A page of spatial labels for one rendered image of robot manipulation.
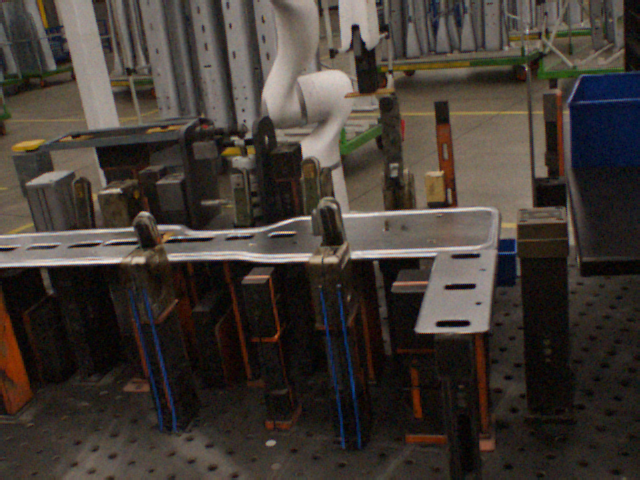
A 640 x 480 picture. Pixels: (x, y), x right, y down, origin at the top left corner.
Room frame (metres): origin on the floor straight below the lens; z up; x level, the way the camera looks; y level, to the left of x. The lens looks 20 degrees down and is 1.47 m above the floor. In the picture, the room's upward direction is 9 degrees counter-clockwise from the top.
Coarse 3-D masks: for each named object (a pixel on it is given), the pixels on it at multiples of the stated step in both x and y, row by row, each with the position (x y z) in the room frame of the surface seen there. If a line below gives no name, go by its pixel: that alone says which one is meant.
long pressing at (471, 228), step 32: (288, 224) 1.46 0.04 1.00; (352, 224) 1.40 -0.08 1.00; (416, 224) 1.34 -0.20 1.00; (448, 224) 1.32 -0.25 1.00; (480, 224) 1.29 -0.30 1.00; (0, 256) 1.54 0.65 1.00; (32, 256) 1.50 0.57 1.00; (64, 256) 1.47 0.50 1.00; (96, 256) 1.44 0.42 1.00; (192, 256) 1.36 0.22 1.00; (224, 256) 1.34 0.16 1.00; (256, 256) 1.31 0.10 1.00; (288, 256) 1.28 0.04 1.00; (352, 256) 1.24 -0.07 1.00; (384, 256) 1.22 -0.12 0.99; (416, 256) 1.20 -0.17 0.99
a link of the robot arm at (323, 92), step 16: (304, 80) 1.92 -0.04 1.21; (320, 80) 1.92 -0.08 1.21; (336, 80) 1.92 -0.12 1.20; (304, 96) 1.89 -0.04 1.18; (320, 96) 1.89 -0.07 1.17; (336, 96) 1.90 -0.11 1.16; (320, 112) 1.90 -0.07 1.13; (336, 112) 1.90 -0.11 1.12; (320, 128) 1.95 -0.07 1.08; (336, 128) 1.90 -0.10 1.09; (304, 144) 1.93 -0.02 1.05; (320, 144) 1.90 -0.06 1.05; (336, 144) 1.92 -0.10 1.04; (320, 160) 1.90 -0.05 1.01; (336, 160) 1.92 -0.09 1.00
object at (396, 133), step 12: (384, 96) 1.50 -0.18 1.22; (396, 96) 1.48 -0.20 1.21; (384, 108) 1.46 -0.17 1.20; (396, 108) 1.47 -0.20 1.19; (384, 120) 1.48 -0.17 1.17; (396, 120) 1.47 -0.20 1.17; (384, 132) 1.48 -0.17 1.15; (396, 132) 1.47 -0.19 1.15; (384, 144) 1.47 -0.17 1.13; (396, 144) 1.48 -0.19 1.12; (384, 156) 1.47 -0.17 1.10; (396, 156) 1.47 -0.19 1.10
